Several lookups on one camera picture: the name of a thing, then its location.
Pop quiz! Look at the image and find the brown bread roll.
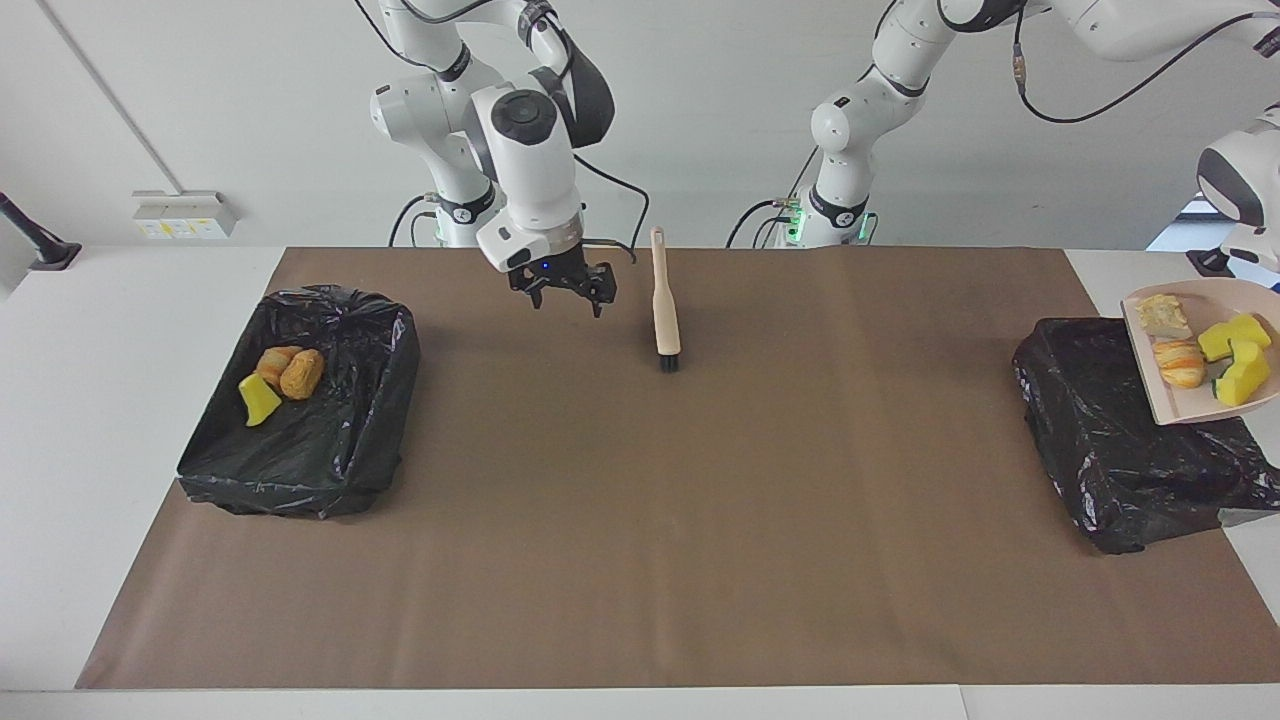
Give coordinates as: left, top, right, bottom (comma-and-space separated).
279, 348, 327, 402

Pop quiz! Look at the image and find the orange striped croissant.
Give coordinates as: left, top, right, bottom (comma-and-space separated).
255, 345, 301, 391
1152, 339, 1207, 390

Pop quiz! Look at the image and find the yellow green sponge wedge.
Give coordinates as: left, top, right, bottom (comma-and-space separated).
238, 374, 283, 428

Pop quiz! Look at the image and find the pink plastic dustpan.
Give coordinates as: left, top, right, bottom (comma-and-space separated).
1120, 278, 1280, 427

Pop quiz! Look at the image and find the yellow sponge chunk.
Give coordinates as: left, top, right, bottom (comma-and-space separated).
1198, 313, 1274, 363

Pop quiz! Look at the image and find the small yellow green sponge piece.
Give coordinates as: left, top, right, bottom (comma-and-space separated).
1212, 340, 1272, 407

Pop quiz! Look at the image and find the bin lined with black bag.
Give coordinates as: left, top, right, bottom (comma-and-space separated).
1012, 315, 1280, 555
177, 285, 421, 519

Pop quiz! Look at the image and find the brown paper table mat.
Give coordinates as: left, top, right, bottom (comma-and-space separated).
75, 247, 1280, 691

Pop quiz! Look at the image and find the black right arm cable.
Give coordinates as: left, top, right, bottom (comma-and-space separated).
352, 0, 651, 265

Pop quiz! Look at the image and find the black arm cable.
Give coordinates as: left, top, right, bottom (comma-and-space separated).
1012, 10, 1280, 126
352, 0, 651, 265

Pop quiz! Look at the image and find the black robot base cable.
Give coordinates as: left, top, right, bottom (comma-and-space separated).
727, 150, 821, 248
388, 193, 446, 248

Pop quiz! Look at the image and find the white wall socket box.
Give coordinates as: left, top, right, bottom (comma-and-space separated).
132, 190, 239, 241

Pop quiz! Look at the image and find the white wall cable duct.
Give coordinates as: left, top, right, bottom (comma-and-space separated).
38, 0, 186, 196

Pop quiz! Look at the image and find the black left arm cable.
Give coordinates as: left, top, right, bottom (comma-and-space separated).
1012, 10, 1280, 126

